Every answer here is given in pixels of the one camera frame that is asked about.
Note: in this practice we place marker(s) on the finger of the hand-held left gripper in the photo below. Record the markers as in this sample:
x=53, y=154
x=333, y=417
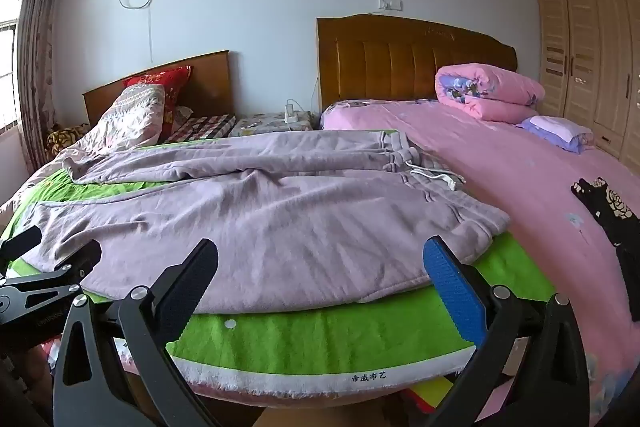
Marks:
x=22, y=243
x=82, y=259

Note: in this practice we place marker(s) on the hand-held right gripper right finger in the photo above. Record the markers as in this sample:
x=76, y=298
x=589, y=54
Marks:
x=455, y=292

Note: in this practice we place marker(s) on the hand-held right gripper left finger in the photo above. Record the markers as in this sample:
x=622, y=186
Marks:
x=185, y=292

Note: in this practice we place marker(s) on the lilac pants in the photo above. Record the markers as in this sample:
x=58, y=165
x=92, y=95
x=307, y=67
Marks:
x=275, y=227

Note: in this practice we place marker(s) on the pink bed sheet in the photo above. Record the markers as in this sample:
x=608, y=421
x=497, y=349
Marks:
x=525, y=217

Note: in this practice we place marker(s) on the tiger plush toy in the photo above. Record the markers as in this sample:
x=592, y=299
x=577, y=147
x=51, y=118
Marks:
x=65, y=138

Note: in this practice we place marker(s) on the green printed cloth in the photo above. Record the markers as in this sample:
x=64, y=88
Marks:
x=300, y=332

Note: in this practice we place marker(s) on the black floral cloth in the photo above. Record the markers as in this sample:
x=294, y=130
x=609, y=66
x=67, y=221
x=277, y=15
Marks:
x=615, y=217

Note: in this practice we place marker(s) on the nightstand with floral cover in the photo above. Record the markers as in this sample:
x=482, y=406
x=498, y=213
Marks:
x=265, y=124

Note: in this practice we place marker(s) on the barred window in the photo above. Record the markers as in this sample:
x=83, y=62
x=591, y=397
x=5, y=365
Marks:
x=9, y=57

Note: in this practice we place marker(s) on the pink floral curtain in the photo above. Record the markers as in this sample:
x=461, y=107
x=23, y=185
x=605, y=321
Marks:
x=40, y=57

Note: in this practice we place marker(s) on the purple pillow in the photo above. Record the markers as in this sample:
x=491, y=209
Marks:
x=555, y=132

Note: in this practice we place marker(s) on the red pillow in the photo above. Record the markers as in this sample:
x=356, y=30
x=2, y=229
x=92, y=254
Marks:
x=175, y=82

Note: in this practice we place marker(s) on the pink cartoon pillow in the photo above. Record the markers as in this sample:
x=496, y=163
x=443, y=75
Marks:
x=490, y=92

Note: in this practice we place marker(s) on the white charger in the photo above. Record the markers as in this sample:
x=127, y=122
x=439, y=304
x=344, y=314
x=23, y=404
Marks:
x=290, y=113

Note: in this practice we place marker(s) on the small plain wooden headboard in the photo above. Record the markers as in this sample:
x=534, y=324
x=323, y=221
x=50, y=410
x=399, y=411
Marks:
x=210, y=82

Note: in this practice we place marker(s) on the large padded wooden headboard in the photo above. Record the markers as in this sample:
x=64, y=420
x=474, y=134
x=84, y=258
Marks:
x=390, y=62

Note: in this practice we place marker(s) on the light wooden wardrobe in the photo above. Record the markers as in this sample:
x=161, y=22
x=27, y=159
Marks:
x=585, y=57

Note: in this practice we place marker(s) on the white wall socket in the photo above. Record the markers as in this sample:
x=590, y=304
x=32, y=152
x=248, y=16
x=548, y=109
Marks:
x=390, y=4

